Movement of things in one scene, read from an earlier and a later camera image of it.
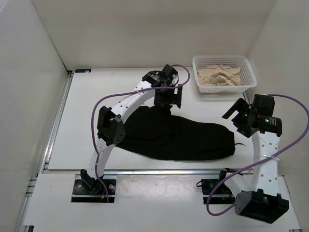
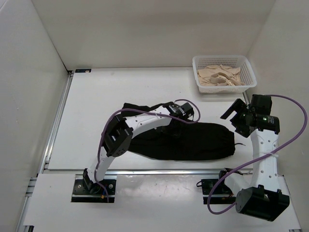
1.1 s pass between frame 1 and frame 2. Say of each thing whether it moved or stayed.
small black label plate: stayed
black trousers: stayed
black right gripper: stayed
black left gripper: moved
